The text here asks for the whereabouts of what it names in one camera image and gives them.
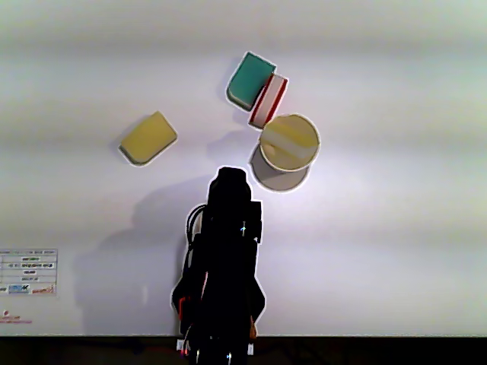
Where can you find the yellow sponge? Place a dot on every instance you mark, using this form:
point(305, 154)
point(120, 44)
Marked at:
point(291, 138)
point(148, 138)

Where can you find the white paper cup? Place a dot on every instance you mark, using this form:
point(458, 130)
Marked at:
point(281, 178)

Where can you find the red sponge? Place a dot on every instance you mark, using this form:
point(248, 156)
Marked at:
point(271, 99)

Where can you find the green sponge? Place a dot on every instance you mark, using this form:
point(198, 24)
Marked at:
point(249, 80)

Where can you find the printed label sticker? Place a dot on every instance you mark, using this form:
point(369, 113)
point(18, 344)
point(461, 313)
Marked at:
point(28, 272)

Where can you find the small red sticker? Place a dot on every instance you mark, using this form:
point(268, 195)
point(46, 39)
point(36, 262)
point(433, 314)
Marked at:
point(13, 319)

